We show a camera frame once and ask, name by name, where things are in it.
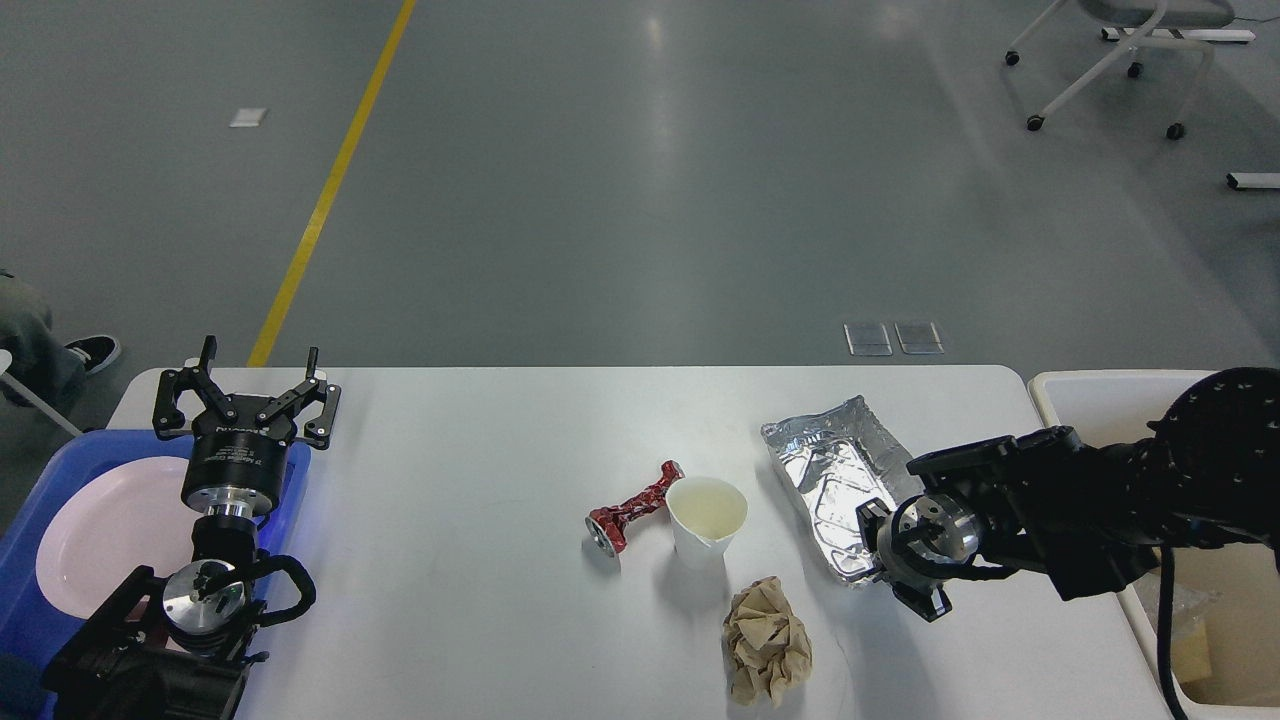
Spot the white paper cup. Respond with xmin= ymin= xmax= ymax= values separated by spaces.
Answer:
xmin=666 ymin=477 xmax=749 ymax=570

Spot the aluminium foil tray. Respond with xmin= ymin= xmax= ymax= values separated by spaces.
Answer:
xmin=760 ymin=395 xmax=923 ymax=588

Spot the beige plastic bin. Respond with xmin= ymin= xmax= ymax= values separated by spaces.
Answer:
xmin=1028 ymin=369 xmax=1279 ymax=719

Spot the clear floor plate right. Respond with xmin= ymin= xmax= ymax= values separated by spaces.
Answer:
xmin=893 ymin=322 xmax=946 ymax=355

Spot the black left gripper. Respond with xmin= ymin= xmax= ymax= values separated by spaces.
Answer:
xmin=152 ymin=334 xmax=342 ymax=516

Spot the white office chair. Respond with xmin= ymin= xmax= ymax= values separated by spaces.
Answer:
xmin=1025 ymin=1 xmax=1236 ymax=141

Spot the brown paper bag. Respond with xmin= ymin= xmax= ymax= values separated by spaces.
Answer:
xmin=1170 ymin=625 xmax=1213 ymax=685

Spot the crushed red can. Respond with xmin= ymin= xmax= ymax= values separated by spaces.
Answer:
xmin=584 ymin=459 xmax=685 ymax=559

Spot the clear floor plate left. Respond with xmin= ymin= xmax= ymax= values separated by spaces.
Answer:
xmin=844 ymin=322 xmax=893 ymax=357

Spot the blue plastic tray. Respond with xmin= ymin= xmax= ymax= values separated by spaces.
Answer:
xmin=3 ymin=430 xmax=310 ymax=719

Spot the pink plate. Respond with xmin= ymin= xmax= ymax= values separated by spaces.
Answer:
xmin=35 ymin=456 xmax=198 ymax=619

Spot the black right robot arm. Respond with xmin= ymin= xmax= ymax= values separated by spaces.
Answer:
xmin=856 ymin=366 xmax=1279 ymax=719

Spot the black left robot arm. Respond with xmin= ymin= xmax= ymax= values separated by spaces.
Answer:
xmin=41 ymin=336 xmax=342 ymax=719

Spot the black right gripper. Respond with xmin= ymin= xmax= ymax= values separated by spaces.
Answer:
xmin=856 ymin=492 xmax=986 ymax=623

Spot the white floor tape patch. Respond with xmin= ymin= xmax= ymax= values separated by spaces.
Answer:
xmin=228 ymin=108 xmax=268 ymax=129

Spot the black sneaker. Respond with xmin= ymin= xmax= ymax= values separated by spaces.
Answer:
xmin=64 ymin=334 xmax=122 ymax=375

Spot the grey trouser leg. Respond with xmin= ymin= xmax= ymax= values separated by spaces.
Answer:
xmin=1 ymin=270 xmax=86 ymax=409

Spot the white furniture foot bar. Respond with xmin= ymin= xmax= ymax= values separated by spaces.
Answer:
xmin=1226 ymin=172 xmax=1280 ymax=191

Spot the clear floor plate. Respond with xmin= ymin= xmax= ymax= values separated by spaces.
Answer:
xmin=893 ymin=322 xmax=946 ymax=355
xmin=844 ymin=322 xmax=893 ymax=357

